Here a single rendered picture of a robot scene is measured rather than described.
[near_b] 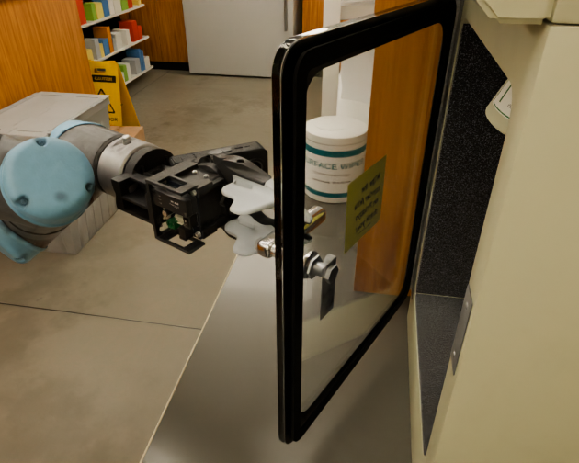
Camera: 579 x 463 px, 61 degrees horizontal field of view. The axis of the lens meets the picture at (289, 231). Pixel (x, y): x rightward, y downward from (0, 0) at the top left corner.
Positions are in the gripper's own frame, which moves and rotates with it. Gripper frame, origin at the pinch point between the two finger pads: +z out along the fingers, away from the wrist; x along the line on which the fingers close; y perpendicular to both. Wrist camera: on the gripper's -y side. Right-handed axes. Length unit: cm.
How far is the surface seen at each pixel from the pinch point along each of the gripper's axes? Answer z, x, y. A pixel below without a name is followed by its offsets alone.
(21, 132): -192, -54, -63
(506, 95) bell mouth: 15.0, 13.9, -5.8
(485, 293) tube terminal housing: 19.3, 4.8, 6.7
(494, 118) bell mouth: 14.7, 12.2, -5.0
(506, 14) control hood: 17.1, 21.4, 7.8
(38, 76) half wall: -254, -49, -108
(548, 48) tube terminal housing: 19.1, 20.0, 6.9
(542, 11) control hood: 18.5, 21.6, 7.2
